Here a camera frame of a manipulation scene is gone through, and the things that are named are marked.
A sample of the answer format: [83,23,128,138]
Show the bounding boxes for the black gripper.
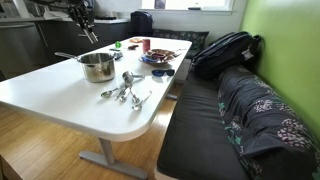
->
[68,5,100,45]

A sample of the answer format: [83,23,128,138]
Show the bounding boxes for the small black device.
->
[111,49,125,61]

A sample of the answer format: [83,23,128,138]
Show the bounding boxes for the brown food item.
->
[128,37,144,45]

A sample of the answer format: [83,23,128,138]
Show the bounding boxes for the dark blue bag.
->
[130,10,155,37]

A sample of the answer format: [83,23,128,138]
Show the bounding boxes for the silver measuring cup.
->
[121,70,146,85]

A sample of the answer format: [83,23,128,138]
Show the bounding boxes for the red can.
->
[141,38,152,54]

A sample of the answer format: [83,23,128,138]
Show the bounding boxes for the silver measuring spoon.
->
[118,85,132,103]
[131,90,154,112]
[127,87,141,105]
[100,84,126,100]
[115,83,130,101]

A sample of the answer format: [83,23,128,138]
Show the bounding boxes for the blue white plate with food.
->
[138,48,178,66]

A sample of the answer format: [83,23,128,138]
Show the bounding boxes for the dark kitchen cabinet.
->
[0,17,132,81]

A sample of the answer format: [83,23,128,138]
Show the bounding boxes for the blue sunglasses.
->
[151,68,176,79]

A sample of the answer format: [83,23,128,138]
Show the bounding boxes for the dark floral pillow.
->
[152,28,210,60]

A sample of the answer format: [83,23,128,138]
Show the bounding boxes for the grey table leg with foot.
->
[165,92,179,101]
[78,136,150,180]

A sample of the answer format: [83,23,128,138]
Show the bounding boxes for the black backpack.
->
[189,30,263,81]

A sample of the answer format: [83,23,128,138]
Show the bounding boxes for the black bench seat cushion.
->
[156,71,252,180]

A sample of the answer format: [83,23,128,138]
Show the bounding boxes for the dark floral blanket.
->
[217,65,320,180]

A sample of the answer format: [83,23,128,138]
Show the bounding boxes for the silver saucepan with handle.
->
[54,51,117,84]

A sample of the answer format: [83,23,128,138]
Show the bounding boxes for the white window frame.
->
[139,0,235,15]

